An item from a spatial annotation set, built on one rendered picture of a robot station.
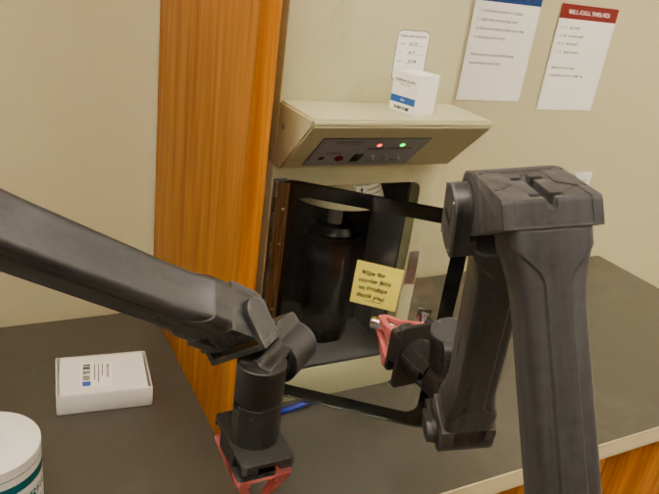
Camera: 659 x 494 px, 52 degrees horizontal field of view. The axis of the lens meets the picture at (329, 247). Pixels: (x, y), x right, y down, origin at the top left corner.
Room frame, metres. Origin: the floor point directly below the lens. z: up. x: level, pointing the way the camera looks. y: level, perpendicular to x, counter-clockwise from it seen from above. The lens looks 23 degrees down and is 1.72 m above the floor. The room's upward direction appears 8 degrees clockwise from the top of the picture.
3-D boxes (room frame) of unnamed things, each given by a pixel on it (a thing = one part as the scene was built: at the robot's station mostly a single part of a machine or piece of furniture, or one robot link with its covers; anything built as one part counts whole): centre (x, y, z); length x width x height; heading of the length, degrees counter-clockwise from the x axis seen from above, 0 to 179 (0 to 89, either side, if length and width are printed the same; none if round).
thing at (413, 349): (0.83, -0.16, 1.20); 0.07 x 0.07 x 0.10; 31
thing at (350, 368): (0.98, -0.06, 1.19); 0.30 x 0.01 x 0.40; 82
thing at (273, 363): (0.65, 0.06, 1.27); 0.07 x 0.06 x 0.07; 161
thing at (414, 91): (1.06, -0.10, 1.54); 0.05 x 0.05 x 0.06; 47
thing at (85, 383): (1.00, 0.37, 0.96); 0.16 x 0.12 x 0.04; 114
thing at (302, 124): (1.04, -0.06, 1.46); 0.32 x 0.12 x 0.10; 120
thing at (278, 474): (0.64, 0.05, 1.13); 0.07 x 0.07 x 0.09; 30
